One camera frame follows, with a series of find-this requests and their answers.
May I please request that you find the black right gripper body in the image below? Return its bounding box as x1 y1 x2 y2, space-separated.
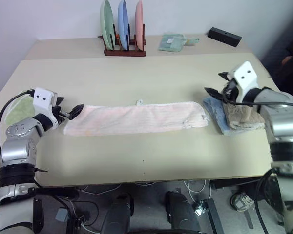
221 79 239 103

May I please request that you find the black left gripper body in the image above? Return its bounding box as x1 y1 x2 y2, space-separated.
51 104 72 128

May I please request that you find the long pink towel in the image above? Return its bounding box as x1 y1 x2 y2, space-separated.
63 98 209 137

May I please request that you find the folded blue towel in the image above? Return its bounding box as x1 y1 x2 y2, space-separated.
202 96 266 136

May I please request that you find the folded brown towel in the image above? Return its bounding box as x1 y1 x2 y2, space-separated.
222 97 267 130

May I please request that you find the light green towel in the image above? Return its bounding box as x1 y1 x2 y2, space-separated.
5 91 36 126

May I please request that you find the long black box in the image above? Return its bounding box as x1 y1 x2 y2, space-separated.
207 27 243 48

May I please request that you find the teal folded cloth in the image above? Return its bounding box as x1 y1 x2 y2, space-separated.
158 33 187 52

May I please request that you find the dark wooden plate rack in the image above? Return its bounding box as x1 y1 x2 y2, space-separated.
98 23 147 57

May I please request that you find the green plate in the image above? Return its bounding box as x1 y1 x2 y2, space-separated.
99 0 117 50

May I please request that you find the blue plate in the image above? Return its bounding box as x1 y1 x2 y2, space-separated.
117 0 130 50

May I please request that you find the pink plate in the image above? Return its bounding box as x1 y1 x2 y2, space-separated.
135 0 145 48

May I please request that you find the grey white sneaker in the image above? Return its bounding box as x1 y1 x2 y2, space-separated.
230 191 256 212

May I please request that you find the dark rounded robot leg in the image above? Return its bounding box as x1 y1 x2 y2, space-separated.
104 192 135 234
165 190 202 234

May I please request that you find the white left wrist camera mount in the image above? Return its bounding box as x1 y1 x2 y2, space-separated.
32 87 59 115

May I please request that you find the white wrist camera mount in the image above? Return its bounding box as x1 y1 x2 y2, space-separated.
226 61 259 103
32 87 59 115

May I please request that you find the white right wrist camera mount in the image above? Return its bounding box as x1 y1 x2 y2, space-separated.
226 61 259 103

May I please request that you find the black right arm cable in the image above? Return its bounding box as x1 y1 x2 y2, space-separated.
228 99 293 109

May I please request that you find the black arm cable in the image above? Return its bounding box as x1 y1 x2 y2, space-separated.
0 90 36 156
228 99 293 109

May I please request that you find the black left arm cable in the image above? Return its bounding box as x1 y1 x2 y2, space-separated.
0 90 36 156

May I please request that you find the white floor cable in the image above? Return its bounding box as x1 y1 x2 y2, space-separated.
184 179 212 203

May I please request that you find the black table frame foot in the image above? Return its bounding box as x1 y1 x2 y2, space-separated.
199 198 227 234

